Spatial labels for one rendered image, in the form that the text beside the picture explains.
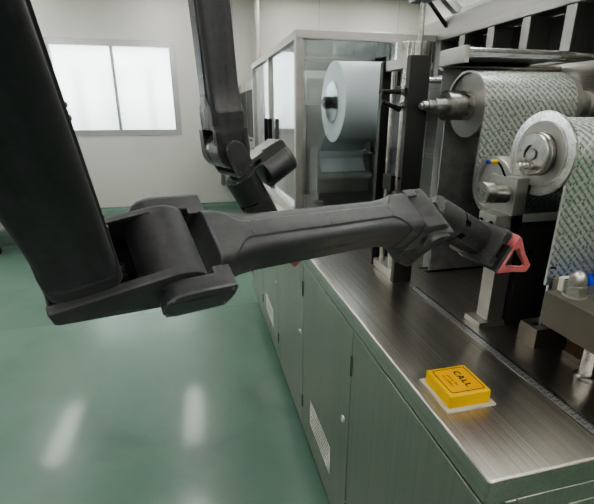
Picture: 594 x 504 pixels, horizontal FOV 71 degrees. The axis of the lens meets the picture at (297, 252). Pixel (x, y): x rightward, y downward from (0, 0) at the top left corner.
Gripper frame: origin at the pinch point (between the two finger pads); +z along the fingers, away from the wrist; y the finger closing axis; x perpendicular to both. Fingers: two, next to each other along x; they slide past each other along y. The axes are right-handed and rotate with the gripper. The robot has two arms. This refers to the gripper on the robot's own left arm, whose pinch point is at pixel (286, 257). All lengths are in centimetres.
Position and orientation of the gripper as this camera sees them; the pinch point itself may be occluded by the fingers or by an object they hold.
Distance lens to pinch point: 82.8
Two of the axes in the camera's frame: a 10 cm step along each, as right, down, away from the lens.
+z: 4.0, 7.3, 5.5
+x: -7.1, 6.3, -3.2
